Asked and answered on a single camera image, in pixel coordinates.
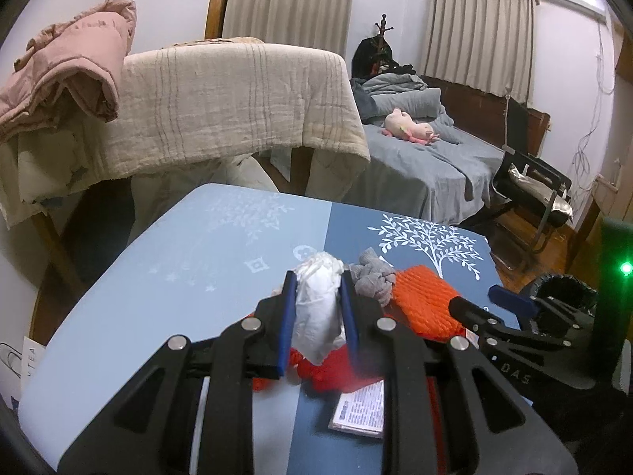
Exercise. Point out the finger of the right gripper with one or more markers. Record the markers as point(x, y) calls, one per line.
point(546, 317)
point(495, 337)

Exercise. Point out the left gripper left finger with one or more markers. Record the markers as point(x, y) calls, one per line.
point(188, 409)

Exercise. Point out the orange knitted cloth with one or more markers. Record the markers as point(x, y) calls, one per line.
point(424, 298)

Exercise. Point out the red glove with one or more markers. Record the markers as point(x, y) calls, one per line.
point(334, 374)

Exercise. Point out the grey sock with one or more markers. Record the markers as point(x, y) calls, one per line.
point(373, 277)

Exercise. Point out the white tissue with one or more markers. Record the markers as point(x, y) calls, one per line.
point(318, 328)

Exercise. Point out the white printed paper box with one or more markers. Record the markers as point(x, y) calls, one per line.
point(360, 412)

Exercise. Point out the black-lined trash bin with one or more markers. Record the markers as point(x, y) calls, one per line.
point(565, 288)

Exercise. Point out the silver chair cushion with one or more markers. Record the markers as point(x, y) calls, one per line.
point(540, 192)

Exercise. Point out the black office chair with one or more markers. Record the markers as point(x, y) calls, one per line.
point(542, 218)

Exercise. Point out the grey bed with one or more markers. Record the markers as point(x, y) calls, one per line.
point(446, 182)

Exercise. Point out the blue tree-print table cover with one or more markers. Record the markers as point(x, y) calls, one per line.
point(203, 266)

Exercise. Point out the dark wooden headboard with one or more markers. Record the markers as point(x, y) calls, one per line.
point(482, 114)

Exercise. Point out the pink plush toy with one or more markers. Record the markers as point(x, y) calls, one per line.
point(400, 125)

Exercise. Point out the grey duvet pile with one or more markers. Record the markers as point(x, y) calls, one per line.
point(380, 95)

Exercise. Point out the right beige curtain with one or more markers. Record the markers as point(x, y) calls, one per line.
point(486, 45)

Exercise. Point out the beige curtain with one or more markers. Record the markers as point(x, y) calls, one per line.
point(321, 24)
point(486, 45)

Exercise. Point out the wooden coat rack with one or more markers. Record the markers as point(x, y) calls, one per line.
point(374, 56)

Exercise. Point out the beige striped blanket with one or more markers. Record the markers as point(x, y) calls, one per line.
point(191, 104)

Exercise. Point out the pink jacket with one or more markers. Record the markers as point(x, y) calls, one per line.
point(75, 63)

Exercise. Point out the left beige curtain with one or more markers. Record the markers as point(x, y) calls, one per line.
point(321, 24)

